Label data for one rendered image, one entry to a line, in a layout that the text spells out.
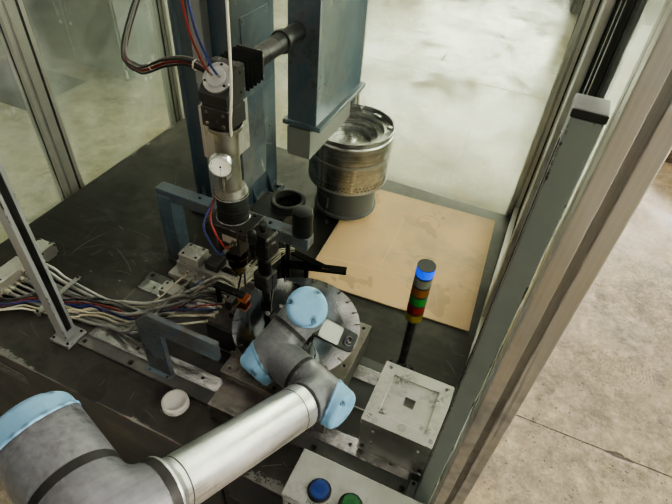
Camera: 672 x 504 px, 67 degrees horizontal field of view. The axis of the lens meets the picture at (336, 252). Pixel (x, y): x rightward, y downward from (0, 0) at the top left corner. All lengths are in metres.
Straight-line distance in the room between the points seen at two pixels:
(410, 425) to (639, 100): 0.95
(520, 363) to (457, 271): 1.18
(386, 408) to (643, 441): 1.59
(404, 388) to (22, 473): 0.86
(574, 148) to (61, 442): 0.67
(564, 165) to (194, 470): 0.57
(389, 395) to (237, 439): 0.60
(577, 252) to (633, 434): 2.14
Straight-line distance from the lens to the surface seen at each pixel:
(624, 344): 2.97
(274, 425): 0.80
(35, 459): 0.72
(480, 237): 2.00
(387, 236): 1.90
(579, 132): 0.59
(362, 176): 1.79
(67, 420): 0.74
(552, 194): 0.63
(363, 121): 1.94
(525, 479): 2.33
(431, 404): 1.30
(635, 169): 0.49
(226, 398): 1.37
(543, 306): 0.58
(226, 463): 0.75
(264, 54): 1.11
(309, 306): 0.92
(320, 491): 1.16
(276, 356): 0.92
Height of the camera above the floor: 1.98
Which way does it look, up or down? 43 degrees down
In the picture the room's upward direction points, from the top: 5 degrees clockwise
